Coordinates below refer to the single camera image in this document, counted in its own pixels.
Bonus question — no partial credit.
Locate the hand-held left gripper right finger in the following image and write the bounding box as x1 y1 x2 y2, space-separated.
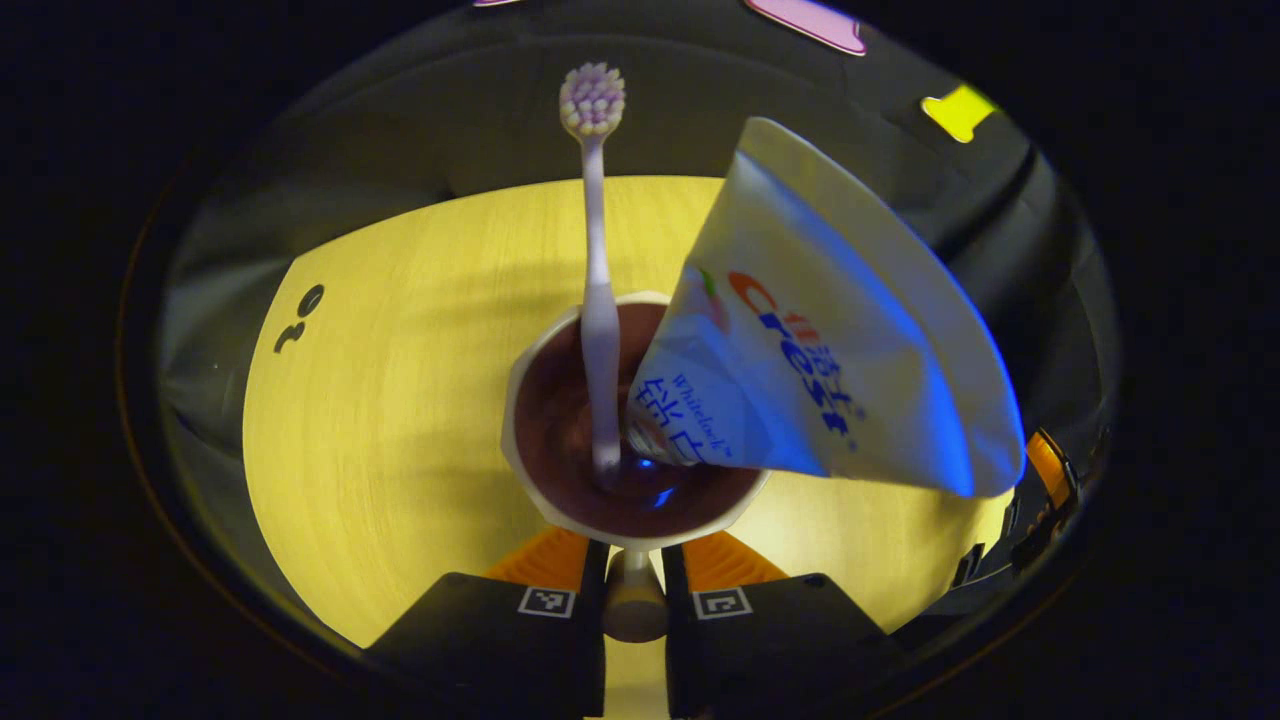
660 530 906 719

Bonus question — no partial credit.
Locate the beige cup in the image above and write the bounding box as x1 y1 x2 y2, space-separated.
500 292 771 644

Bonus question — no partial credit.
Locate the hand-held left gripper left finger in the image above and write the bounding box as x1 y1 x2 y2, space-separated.
365 527 609 719

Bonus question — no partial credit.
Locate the wooden desktop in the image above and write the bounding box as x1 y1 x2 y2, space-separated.
242 176 1016 720

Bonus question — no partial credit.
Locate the white toothpaste tube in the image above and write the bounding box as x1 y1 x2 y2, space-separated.
622 117 1028 499

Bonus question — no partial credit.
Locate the white toothbrush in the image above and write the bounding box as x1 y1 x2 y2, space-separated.
558 62 628 481

